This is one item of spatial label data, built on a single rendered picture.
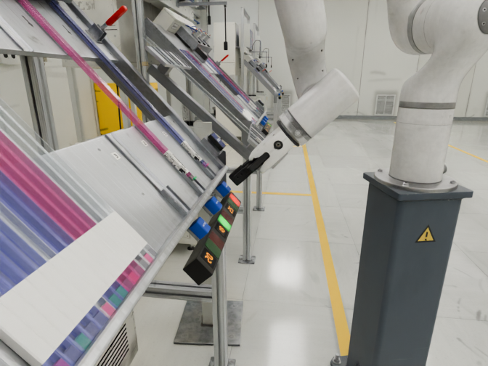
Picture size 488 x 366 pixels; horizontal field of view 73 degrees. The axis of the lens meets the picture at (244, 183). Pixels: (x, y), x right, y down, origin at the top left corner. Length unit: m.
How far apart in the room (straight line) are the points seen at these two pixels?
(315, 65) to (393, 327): 0.71
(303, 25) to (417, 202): 0.48
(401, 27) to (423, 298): 0.68
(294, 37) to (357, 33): 7.73
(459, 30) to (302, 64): 0.30
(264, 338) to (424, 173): 0.86
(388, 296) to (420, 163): 0.35
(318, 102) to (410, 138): 0.26
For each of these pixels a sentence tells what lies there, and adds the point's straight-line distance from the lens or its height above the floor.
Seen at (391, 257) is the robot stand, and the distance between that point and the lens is 0.91.
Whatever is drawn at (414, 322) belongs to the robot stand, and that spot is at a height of 0.33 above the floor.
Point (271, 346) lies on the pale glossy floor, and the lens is 1.36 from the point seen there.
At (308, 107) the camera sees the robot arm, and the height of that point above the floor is 0.89.
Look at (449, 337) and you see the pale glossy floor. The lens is 1.60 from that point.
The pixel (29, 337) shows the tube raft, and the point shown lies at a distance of 0.33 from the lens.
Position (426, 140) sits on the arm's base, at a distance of 0.86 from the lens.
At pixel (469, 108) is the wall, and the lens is 9.21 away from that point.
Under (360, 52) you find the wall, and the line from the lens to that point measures 8.39.
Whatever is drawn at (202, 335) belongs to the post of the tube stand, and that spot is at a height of 0.01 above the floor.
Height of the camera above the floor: 0.95
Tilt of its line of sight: 18 degrees down
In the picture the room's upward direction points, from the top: straight up
